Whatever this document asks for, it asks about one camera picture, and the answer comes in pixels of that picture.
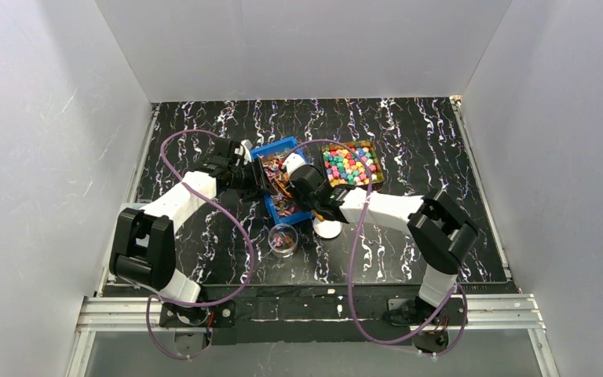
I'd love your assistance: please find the yellow plastic scoop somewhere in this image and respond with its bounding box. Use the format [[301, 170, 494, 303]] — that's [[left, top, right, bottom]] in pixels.
[[274, 177, 302, 208]]

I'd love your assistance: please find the square tin of colourful candies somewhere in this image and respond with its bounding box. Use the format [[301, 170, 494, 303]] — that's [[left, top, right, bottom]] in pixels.
[[322, 140, 385, 191]]

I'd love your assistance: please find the blue plastic candy bin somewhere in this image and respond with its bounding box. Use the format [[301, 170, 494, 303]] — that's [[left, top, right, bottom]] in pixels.
[[250, 137, 313, 225]]

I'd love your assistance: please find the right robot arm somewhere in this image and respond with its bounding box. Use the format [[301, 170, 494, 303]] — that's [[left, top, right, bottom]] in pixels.
[[283, 163, 480, 323]]

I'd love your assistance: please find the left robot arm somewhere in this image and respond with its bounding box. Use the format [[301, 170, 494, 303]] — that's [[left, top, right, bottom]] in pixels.
[[108, 137, 272, 309]]

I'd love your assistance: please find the white round jar lid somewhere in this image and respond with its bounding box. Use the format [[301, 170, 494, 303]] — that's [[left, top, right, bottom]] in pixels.
[[312, 218, 342, 240]]

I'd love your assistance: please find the clear glass jar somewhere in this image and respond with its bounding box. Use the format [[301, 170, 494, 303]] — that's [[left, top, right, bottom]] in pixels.
[[268, 223, 298, 258]]

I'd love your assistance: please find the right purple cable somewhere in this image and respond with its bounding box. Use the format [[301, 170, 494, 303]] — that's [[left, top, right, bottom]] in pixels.
[[280, 138, 469, 347]]

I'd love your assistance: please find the purple cable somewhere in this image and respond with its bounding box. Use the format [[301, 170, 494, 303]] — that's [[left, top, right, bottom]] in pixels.
[[280, 138, 469, 347], [145, 129, 257, 361]]

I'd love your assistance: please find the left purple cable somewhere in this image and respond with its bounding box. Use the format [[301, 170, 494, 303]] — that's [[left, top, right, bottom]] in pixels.
[[145, 129, 257, 361]]

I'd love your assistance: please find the aluminium frame rail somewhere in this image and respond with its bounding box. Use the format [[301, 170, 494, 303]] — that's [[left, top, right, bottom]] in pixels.
[[66, 287, 559, 376]]

